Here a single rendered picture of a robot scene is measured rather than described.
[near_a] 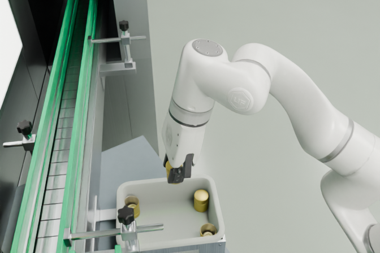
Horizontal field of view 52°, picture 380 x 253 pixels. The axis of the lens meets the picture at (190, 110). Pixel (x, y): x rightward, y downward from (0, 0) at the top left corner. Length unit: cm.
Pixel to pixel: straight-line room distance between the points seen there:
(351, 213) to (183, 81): 36
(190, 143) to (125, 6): 77
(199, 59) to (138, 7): 79
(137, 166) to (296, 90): 54
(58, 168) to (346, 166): 60
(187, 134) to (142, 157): 44
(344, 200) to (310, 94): 19
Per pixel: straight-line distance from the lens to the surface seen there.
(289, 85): 69
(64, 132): 102
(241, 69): 59
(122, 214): 67
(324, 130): 63
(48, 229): 85
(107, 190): 104
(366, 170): 67
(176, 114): 67
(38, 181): 88
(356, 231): 73
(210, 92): 61
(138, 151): 111
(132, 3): 136
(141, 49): 145
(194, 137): 68
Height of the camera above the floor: 156
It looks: 41 degrees down
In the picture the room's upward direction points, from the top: straight up
